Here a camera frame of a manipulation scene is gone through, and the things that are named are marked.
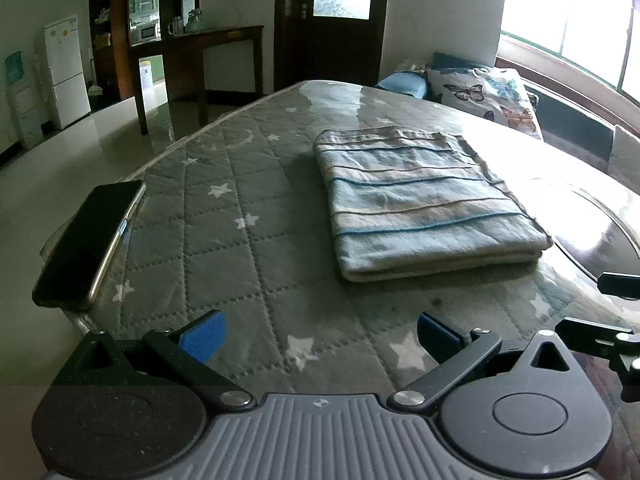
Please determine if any striped blue beige garment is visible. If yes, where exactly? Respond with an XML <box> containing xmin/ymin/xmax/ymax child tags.
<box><xmin>314</xmin><ymin>127</ymin><xmax>552</xmax><ymax>282</ymax></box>

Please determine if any glass turntable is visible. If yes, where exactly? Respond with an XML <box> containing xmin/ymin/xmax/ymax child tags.
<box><xmin>546</xmin><ymin>191</ymin><xmax>639</xmax><ymax>281</ymax></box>

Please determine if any white cushion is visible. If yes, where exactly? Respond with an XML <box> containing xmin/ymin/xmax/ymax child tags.
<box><xmin>608</xmin><ymin>125</ymin><xmax>640</xmax><ymax>186</ymax></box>

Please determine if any black smartphone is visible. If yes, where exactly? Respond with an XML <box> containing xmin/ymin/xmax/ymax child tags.
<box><xmin>32</xmin><ymin>180</ymin><xmax>145</xmax><ymax>312</ymax></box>

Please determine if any dark green sofa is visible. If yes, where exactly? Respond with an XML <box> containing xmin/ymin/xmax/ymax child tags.
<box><xmin>429</xmin><ymin>52</ymin><xmax>614</xmax><ymax>170</ymax></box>

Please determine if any butterfly print pillow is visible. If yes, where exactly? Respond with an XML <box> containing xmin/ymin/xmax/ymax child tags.
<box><xmin>426</xmin><ymin>67</ymin><xmax>542</xmax><ymax>140</ymax></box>

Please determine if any blue cushion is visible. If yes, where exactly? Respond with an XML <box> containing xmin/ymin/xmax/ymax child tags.
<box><xmin>376</xmin><ymin>72</ymin><xmax>430</xmax><ymax>99</ymax></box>

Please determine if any white refrigerator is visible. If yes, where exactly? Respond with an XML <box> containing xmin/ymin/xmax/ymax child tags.
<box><xmin>43</xmin><ymin>15</ymin><xmax>91</xmax><ymax>130</ymax></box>

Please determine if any green framed window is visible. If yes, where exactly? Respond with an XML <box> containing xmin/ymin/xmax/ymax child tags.
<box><xmin>501</xmin><ymin>0</ymin><xmax>639</xmax><ymax>103</ymax></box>

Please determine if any dark wooden shelf cabinet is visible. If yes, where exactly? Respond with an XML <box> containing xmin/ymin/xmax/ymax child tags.
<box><xmin>89</xmin><ymin>0</ymin><xmax>200</xmax><ymax>106</ymax></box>

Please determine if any dark wooden side table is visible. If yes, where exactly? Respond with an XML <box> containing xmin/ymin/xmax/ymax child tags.
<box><xmin>128</xmin><ymin>25</ymin><xmax>265</xmax><ymax>136</ymax></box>

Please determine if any water dispenser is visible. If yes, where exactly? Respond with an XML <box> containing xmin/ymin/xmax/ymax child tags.
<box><xmin>4</xmin><ymin>51</ymin><xmax>43</xmax><ymax>150</ymax></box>

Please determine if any microwave oven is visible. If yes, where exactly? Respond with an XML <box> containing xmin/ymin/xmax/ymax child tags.
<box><xmin>136</xmin><ymin>21</ymin><xmax>160</xmax><ymax>44</ymax></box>

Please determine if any dark wooden door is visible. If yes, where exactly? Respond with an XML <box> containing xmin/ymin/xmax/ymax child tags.
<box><xmin>273</xmin><ymin>0</ymin><xmax>387</xmax><ymax>90</ymax></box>

